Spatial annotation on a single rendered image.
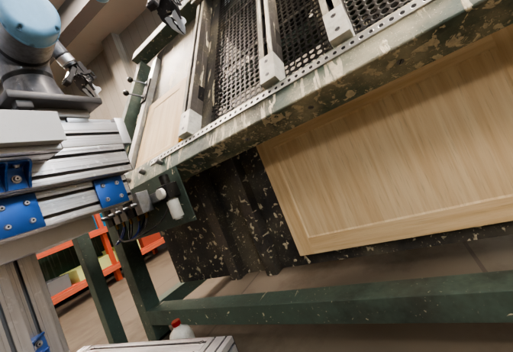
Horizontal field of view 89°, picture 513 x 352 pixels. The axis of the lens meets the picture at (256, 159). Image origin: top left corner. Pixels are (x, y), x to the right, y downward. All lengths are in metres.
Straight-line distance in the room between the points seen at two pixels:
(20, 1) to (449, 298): 1.26
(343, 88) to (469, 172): 0.47
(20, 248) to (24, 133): 0.32
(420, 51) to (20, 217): 1.01
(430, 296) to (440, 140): 0.45
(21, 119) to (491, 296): 1.12
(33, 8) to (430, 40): 0.93
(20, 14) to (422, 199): 1.21
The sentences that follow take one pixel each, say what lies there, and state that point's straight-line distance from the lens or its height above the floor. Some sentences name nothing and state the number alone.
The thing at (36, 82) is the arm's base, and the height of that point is 1.10.
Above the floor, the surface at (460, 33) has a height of 0.77.
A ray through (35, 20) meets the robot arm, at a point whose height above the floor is 1.18.
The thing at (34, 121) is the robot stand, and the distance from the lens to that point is 0.71.
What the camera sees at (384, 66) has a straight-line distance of 0.78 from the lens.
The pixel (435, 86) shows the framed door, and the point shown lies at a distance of 0.99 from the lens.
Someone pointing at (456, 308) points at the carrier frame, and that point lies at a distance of 0.92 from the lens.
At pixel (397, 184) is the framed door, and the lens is 1.02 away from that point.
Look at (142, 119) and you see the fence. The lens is 1.74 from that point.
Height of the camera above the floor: 0.65
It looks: 3 degrees up
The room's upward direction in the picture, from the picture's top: 22 degrees counter-clockwise
